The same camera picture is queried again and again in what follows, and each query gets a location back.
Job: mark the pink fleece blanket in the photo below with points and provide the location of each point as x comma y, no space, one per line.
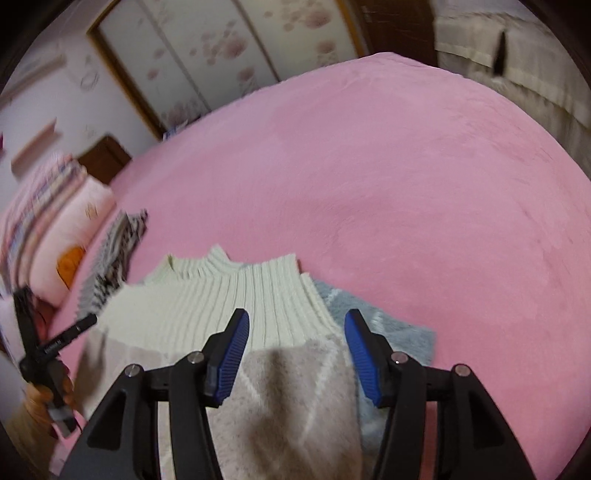
369,184

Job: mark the light wooden wall shelf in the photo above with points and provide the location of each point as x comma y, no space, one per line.
34,145

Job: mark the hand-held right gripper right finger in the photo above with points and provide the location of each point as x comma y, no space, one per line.
364,360

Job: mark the floral sliding door wardrobe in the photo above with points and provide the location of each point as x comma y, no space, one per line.
207,55

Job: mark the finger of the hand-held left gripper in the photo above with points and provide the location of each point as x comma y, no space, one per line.
25,318
78,328

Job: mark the black white striped garment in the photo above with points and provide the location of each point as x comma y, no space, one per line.
117,249

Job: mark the dark brown wooden door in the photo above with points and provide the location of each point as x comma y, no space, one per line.
392,27

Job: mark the dark wooden headboard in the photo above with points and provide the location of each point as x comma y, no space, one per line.
106,159

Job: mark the cream lace covered furniture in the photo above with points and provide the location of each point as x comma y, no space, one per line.
545,55

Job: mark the grey beige diamond knit sweater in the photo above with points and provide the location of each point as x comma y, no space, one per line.
203,295

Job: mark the folded pink striped quilt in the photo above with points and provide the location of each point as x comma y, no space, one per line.
41,207

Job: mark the pink pillow with orange print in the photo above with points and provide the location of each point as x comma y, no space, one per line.
87,217

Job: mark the person's left hand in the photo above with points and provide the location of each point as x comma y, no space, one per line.
37,406

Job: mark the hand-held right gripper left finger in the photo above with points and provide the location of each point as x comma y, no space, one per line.
231,355

